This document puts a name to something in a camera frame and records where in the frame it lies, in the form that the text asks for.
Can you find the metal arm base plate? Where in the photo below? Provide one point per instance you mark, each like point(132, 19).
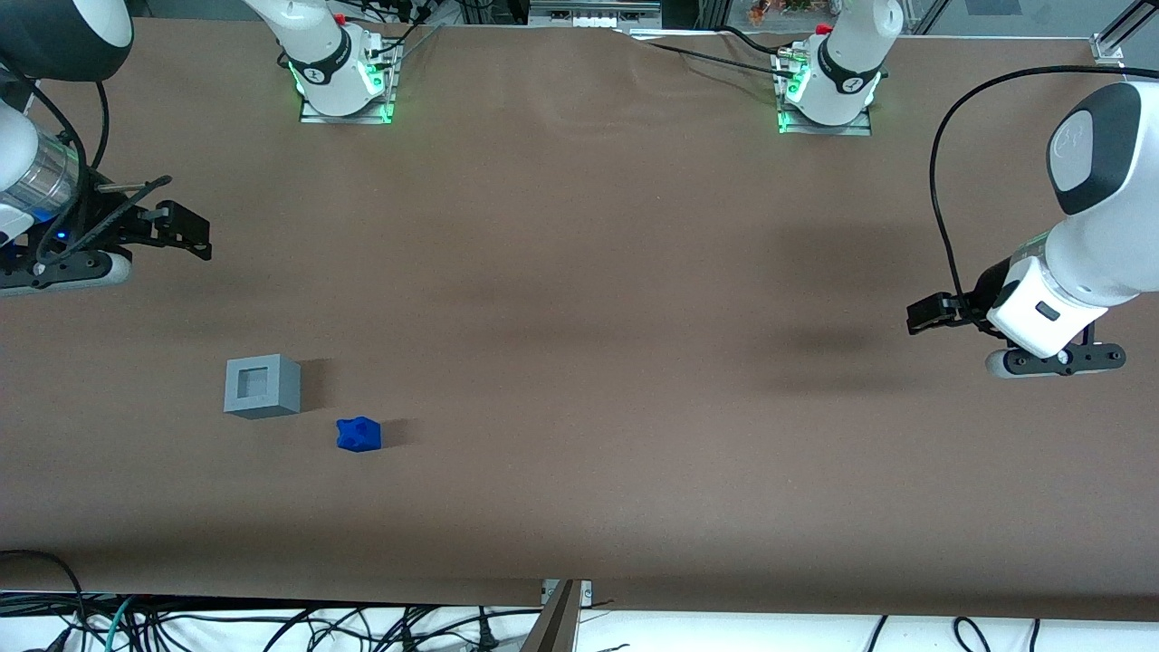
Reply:
point(838, 129)
point(362, 115)

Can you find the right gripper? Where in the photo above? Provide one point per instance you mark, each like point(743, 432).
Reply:
point(101, 226)

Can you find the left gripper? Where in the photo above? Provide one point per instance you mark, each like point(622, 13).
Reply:
point(989, 288)

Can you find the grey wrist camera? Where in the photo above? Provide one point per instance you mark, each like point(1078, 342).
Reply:
point(90, 271)
point(1091, 357)

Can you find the grey power strip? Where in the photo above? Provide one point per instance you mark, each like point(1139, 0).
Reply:
point(593, 13)

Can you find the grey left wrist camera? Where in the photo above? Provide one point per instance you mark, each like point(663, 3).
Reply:
point(1091, 357)

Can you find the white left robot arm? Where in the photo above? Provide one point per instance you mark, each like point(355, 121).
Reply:
point(1100, 235)

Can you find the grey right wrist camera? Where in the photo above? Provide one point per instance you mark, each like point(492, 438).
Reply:
point(90, 271)

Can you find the aluminium frame profile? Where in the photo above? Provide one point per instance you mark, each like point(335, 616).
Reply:
point(1123, 32)

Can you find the brown table cloth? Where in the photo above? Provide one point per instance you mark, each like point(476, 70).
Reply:
point(579, 362)

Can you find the blue plastic part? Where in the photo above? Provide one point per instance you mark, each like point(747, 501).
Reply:
point(359, 435)

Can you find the gray square base block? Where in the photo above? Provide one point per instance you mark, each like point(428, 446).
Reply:
point(263, 385)

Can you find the grey metal bracket bar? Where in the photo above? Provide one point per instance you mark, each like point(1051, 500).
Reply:
point(554, 625)

